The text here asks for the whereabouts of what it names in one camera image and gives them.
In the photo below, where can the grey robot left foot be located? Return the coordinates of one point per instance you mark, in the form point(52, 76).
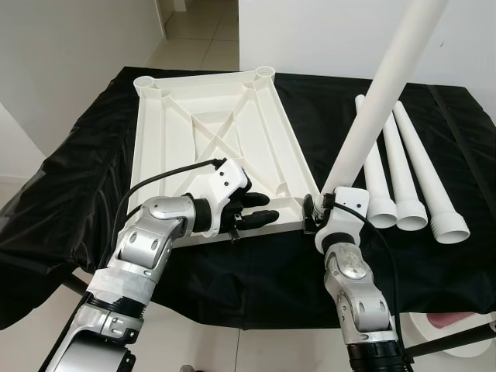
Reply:
point(187, 368)

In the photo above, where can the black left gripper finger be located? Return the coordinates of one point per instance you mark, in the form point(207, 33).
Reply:
point(260, 219)
point(256, 199)

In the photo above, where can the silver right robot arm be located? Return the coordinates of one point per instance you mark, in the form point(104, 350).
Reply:
point(356, 294)

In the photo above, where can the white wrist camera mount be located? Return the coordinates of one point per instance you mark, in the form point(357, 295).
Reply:
point(221, 182)
point(349, 221)

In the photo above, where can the black metal table leg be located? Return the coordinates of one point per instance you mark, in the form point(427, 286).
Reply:
point(457, 339)

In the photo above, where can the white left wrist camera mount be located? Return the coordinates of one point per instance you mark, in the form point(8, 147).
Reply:
point(221, 182)

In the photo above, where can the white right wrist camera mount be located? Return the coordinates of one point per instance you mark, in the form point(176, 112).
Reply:
point(349, 221)

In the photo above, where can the black tablecloth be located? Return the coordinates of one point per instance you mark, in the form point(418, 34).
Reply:
point(232, 279)

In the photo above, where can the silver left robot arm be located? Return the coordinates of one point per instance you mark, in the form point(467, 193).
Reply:
point(139, 240)

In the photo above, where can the white plastic tabletop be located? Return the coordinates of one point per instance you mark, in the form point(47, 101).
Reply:
point(186, 132)

